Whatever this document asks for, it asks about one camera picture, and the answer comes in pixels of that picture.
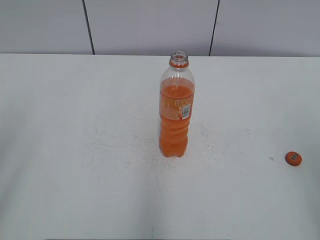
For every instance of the orange drink plastic bottle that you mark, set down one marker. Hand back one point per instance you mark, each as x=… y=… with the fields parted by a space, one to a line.
x=176 y=97

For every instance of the orange bottle cap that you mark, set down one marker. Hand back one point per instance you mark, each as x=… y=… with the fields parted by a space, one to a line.
x=293 y=158

